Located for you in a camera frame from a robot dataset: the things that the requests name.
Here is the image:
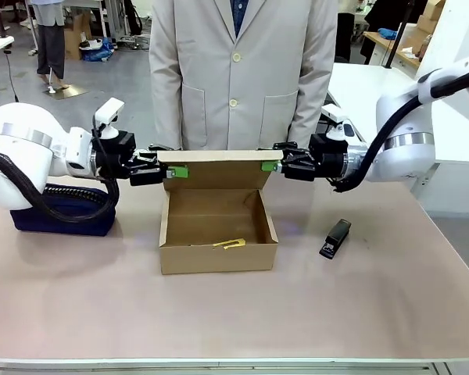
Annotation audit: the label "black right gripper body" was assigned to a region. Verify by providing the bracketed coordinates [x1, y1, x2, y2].
[307, 132, 351, 181]

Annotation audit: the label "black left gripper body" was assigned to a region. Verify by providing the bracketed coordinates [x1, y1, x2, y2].
[91, 130, 137, 180]

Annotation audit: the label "yellow flat plastic piece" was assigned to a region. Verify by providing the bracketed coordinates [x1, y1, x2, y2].
[212, 238, 247, 252]

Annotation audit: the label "wooden desk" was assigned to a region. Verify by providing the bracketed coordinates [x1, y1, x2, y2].
[362, 30, 424, 72]

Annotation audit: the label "thin black floor cable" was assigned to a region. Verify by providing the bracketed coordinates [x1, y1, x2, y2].
[4, 49, 21, 103]

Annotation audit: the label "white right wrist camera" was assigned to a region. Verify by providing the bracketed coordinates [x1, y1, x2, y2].
[320, 103, 355, 142]

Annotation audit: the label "dark blue zipper pouch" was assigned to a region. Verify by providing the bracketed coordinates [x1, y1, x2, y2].
[9, 185, 117, 238]

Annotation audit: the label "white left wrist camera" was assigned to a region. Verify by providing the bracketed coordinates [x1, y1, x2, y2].
[92, 98, 125, 140]

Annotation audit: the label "blue plastic bag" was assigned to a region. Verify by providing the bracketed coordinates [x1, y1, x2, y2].
[81, 37, 115, 63]

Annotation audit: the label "black tripod pole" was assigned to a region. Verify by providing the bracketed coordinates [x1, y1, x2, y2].
[382, 0, 412, 70]

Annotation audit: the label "black stapler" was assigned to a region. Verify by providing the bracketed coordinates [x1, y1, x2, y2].
[318, 218, 353, 259]

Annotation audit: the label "stacked cardboard boxes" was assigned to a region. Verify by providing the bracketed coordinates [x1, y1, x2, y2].
[415, 0, 447, 35]

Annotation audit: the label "metal floor plate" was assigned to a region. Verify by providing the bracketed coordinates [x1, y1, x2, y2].
[41, 83, 88, 101]

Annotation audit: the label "brown cardboard box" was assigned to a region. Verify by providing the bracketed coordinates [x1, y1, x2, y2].
[157, 149, 280, 276]

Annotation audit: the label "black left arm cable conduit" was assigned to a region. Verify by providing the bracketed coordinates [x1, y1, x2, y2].
[0, 130, 121, 227]

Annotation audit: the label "person in beige coat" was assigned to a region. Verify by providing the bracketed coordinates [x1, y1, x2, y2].
[148, 0, 339, 152]

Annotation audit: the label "person's left forearm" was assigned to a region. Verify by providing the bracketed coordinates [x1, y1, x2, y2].
[288, 66, 335, 144]

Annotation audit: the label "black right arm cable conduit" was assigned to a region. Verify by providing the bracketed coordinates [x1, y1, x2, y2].
[330, 64, 469, 195]

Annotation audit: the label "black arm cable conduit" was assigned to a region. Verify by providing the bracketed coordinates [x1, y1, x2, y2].
[0, 130, 121, 227]
[330, 64, 469, 195]

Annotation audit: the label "open cardboard carton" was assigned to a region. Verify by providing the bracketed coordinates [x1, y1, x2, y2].
[63, 13, 94, 62]

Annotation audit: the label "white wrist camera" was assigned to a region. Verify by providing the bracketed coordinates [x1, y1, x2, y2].
[92, 98, 125, 140]
[320, 103, 355, 142]

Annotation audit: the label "bystander in grey trousers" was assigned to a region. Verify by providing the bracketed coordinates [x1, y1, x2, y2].
[30, 0, 70, 89]

